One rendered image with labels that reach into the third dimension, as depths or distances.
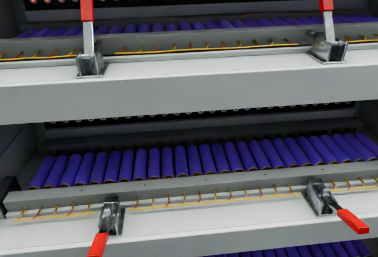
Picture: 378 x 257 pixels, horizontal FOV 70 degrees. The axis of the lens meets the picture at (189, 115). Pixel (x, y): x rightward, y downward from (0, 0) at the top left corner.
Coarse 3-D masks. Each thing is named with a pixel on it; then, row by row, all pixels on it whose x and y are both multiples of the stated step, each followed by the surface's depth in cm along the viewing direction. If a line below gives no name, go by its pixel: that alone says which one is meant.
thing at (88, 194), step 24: (288, 168) 38; (312, 168) 38; (336, 168) 37; (360, 168) 37; (24, 192) 35; (48, 192) 35; (72, 192) 35; (96, 192) 35; (120, 192) 35; (144, 192) 35; (168, 192) 36; (192, 192) 36; (216, 192) 36; (72, 216) 34
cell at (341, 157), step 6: (324, 138) 44; (330, 138) 44; (324, 144) 44; (330, 144) 43; (336, 144) 43; (330, 150) 42; (336, 150) 42; (342, 150) 42; (336, 156) 41; (342, 156) 40; (342, 162) 40
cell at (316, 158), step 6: (300, 138) 44; (300, 144) 44; (306, 144) 43; (306, 150) 42; (312, 150) 42; (312, 156) 41; (318, 156) 40; (312, 162) 40; (318, 162) 40; (324, 162) 40
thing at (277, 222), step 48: (0, 192) 34; (288, 192) 37; (336, 192) 37; (0, 240) 32; (48, 240) 32; (144, 240) 31; (192, 240) 32; (240, 240) 33; (288, 240) 34; (336, 240) 35
